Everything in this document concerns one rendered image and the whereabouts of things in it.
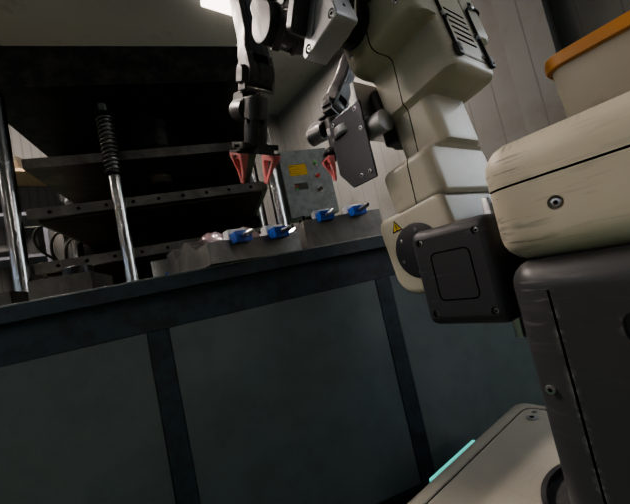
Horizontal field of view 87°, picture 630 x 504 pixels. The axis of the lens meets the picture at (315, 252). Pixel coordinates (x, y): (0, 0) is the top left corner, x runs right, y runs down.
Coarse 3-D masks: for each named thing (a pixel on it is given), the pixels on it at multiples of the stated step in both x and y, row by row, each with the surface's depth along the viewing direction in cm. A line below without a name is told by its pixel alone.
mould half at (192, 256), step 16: (224, 240) 82; (256, 240) 87; (272, 240) 89; (288, 240) 92; (176, 256) 111; (192, 256) 92; (208, 256) 80; (224, 256) 81; (240, 256) 84; (256, 256) 86; (176, 272) 111
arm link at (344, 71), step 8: (344, 56) 111; (344, 64) 110; (344, 72) 109; (336, 80) 110; (344, 80) 108; (352, 80) 111; (336, 88) 108; (344, 88) 108; (336, 96) 106; (344, 96) 109; (336, 104) 107; (344, 104) 111
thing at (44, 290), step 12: (60, 276) 91; (72, 276) 92; (84, 276) 93; (96, 276) 97; (108, 276) 108; (36, 288) 89; (48, 288) 90; (60, 288) 91; (72, 288) 92; (84, 288) 92
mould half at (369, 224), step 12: (336, 216) 102; (348, 216) 103; (360, 216) 104; (372, 216) 106; (300, 228) 103; (312, 228) 100; (324, 228) 101; (336, 228) 102; (348, 228) 103; (360, 228) 104; (372, 228) 105; (300, 240) 105; (312, 240) 99; (324, 240) 100; (336, 240) 101
